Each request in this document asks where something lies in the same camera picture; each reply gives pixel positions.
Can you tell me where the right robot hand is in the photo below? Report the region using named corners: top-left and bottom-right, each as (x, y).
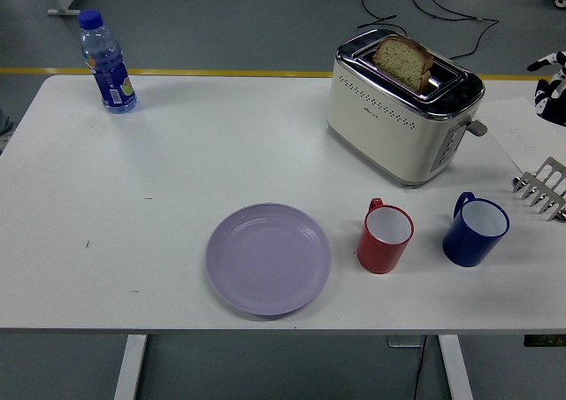
top-left (526, 50), bottom-right (566, 127)

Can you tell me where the slice of brown-crust bread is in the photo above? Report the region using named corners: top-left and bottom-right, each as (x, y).
top-left (371, 35), bottom-right (435, 95)

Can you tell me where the cream and chrome toaster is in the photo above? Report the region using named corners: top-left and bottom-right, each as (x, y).
top-left (325, 27), bottom-right (489, 189)

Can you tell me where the lilac round plate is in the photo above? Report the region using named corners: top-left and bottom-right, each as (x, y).
top-left (204, 202), bottom-right (333, 317)

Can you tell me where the white paper sheet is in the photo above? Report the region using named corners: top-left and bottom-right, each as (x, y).
top-left (477, 95), bottom-right (566, 172)

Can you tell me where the metal toast rack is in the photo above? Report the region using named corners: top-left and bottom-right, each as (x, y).
top-left (512, 156), bottom-right (566, 221)

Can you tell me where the blue mug white inside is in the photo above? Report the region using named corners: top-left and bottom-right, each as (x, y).
top-left (441, 190), bottom-right (510, 267)

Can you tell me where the red mug white inside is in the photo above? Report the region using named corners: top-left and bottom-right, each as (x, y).
top-left (356, 196), bottom-right (416, 274)

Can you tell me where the black table control panel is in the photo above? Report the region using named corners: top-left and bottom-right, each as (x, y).
top-left (524, 333), bottom-right (566, 347)

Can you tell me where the white table leg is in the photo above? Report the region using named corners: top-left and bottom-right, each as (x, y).
top-left (113, 334), bottom-right (149, 400)
top-left (437, 334), bottom-right (474, 400)

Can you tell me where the blue-capped plastic water bottle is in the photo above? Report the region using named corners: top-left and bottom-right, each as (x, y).
top-left (77, 9), bottom-right (139, 115)

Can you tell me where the long black floor cable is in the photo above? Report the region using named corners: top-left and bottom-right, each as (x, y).
top-left (391, 0), bottom-right (501, 60)

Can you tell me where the short black floor cable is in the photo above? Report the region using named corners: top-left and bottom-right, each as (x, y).
top-left (356, 0), bottom-right (409, 36)

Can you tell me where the grey under-table bracket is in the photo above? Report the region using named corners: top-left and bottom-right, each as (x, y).
top-left (386, 334), bottom-right (426, 349)

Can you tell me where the black cable under table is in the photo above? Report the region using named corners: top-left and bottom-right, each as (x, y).
top-left (410, 335), bottom-right (426, 400)

